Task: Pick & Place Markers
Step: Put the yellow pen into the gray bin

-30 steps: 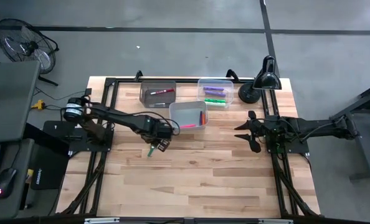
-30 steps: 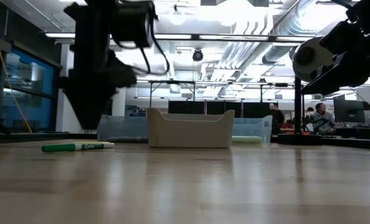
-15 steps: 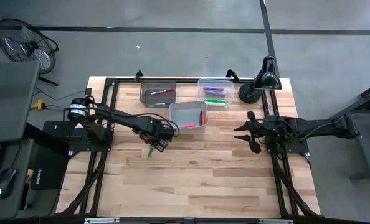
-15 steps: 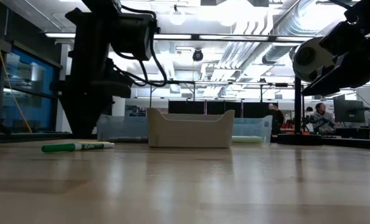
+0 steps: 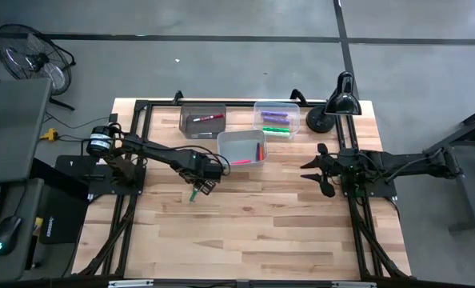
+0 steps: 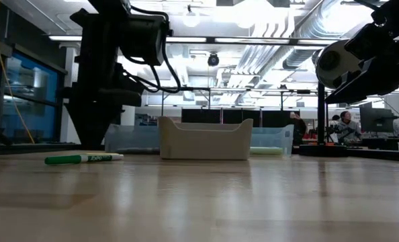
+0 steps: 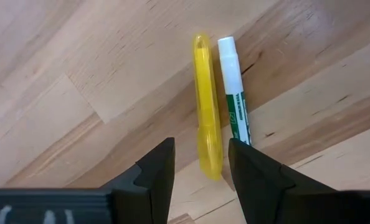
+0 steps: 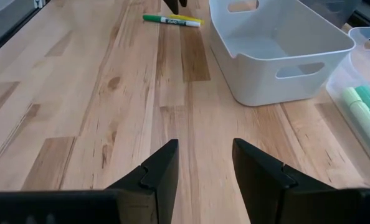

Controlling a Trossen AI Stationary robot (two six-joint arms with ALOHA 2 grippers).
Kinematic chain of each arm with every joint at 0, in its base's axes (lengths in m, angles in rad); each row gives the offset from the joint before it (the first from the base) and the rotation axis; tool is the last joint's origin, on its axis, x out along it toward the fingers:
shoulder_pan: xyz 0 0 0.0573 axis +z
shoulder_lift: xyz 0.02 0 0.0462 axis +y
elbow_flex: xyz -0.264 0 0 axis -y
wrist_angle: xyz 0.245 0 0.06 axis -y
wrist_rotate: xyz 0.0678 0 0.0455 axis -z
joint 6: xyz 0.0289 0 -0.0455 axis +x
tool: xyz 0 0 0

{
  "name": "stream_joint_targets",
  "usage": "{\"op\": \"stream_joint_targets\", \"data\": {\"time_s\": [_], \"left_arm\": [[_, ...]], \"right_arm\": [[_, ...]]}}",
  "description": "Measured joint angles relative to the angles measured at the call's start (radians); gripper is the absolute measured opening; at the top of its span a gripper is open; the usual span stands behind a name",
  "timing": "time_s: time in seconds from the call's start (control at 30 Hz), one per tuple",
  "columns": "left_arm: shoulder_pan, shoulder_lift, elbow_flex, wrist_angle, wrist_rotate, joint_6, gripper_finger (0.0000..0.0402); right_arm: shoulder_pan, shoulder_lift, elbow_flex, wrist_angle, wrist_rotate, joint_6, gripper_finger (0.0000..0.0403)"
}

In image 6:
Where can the dark background desk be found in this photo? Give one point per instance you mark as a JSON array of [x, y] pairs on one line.
[[377, 142]]

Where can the smoky gray plastic bin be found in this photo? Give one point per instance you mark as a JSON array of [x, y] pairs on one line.
[[132, 138]]

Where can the round white pendant lamp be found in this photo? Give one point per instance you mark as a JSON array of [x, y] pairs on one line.
[[191, 18]]

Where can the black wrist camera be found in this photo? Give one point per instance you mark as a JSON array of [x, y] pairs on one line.
[[145, 37], [367, 42]]

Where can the black ceiling camera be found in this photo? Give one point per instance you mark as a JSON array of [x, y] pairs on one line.
[[213, 60]]

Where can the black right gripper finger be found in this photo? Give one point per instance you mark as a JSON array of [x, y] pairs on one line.
[[349, 76], [370, 80]]

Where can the black desk lamp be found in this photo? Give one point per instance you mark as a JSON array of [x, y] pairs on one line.
[[323, 75]]

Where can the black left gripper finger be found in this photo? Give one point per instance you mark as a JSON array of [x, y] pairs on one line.
[[93, 127]]

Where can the green highlighter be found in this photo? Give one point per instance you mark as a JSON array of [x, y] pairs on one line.
[[266, 151]]

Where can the silver ventilation duct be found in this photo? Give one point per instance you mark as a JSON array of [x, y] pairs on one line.
[[307, 33]]

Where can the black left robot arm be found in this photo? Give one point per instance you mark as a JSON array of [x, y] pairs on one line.
[[98, 30]]

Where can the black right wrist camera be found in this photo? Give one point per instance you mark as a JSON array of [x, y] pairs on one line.
[[367, 42]]

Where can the green Expo marker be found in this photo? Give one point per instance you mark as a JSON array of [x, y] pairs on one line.
[[61, 160]]

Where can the white plastic storage bin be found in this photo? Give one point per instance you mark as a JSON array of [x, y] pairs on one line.
[[203, 144]]

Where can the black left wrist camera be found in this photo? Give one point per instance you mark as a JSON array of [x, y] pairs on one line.
[[145, 37]]

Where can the long ceiling light strip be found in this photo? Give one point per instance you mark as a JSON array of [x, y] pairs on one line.
[[192, 39]]

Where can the clear plastic bin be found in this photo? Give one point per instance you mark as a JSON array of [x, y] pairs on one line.
[[276, 136]]

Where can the black partition panels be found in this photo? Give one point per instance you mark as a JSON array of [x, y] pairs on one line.
[[233, 114]]

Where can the person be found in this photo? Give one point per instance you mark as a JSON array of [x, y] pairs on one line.
[[346, 127], [299, 127]]

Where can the black aluminium table frame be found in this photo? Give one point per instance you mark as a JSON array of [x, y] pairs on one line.
[[35, 148]]

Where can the black computer monitor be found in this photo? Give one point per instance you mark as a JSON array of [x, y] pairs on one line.
[[375, 119]]

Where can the large glass window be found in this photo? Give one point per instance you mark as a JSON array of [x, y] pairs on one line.
[[35, 117]]

